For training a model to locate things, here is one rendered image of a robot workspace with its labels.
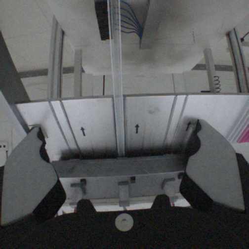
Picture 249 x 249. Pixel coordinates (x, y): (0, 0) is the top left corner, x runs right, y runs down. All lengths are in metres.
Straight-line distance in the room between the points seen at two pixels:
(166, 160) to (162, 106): 0.14
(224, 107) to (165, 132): 0.13
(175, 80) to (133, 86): 0.63
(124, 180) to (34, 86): 2.20
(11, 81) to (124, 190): 0.32
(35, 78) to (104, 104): 2.23
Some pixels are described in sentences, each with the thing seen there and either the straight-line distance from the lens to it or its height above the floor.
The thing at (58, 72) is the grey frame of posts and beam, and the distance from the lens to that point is 0.56.
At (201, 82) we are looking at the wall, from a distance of 2.40.
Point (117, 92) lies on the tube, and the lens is 0.22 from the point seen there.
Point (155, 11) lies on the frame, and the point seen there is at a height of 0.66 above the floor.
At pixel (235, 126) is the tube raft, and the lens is 0.38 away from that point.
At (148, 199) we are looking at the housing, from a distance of 0.44.
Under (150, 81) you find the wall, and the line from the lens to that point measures 2.11.
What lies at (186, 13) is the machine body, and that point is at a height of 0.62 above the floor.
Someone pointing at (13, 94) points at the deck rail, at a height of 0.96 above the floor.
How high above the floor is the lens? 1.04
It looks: 4 degrees down
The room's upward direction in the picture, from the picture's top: 177 degrees clockwise
